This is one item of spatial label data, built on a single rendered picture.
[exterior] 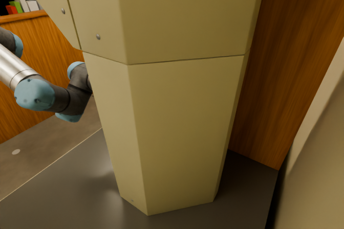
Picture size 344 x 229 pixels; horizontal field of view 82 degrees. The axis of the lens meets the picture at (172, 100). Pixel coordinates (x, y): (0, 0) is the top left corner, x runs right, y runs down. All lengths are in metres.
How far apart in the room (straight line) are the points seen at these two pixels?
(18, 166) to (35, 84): 1.86
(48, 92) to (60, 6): 0.24
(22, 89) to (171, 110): 0.37
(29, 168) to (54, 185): 1.51
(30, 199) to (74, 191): 0.13
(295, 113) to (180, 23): 0.47
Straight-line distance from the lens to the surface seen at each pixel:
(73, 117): 0.69
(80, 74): 0.68
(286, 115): 0.68
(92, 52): 0.38
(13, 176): 2.33
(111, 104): 0.40
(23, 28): 2.49
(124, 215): 0.68
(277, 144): 0.75
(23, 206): 0.81
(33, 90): 0.57
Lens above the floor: 1.54
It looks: 34 degrees down
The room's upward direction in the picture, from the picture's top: straight up
